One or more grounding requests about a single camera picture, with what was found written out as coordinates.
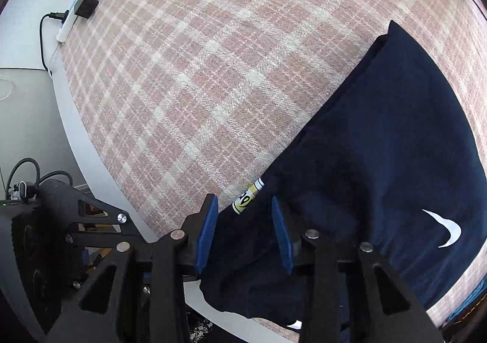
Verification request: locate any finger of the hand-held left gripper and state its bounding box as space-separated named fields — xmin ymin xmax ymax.
xmin=66 ymin=191 xmax=149 ymax=248

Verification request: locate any blue garment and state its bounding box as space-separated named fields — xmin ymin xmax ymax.
xmin=443 ymin=286 xmax=482 ymax=328

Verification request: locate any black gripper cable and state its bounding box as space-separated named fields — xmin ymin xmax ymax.
xmin=7 ymin=158 xmax=75 ymax=191

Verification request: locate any pink plaid blanket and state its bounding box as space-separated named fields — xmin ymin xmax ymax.
xmin=57 ymin=0 xmax=487 ymax=333

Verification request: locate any black power cable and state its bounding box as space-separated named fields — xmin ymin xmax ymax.
xmin=39 ymin=11 xmax=69 ymax=78

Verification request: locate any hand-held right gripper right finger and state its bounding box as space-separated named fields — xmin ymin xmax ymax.
xmin=271 ymin=196 xmax=444 ymax=343

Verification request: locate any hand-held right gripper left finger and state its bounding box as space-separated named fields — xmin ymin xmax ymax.
xmin=46 ymin=194 xmax=219 ymax=343

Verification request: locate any white power strip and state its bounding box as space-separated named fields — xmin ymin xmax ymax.
xmin=56 ymin=0 xmax=79 ymax=43

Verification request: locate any black charger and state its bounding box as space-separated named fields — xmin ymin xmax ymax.
xmin=74 ymin=0 xmax=100 ymax=19

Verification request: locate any navy blue shirt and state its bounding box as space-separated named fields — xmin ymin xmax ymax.
xmin=200 ymin=19 xmax=478 ymax=330

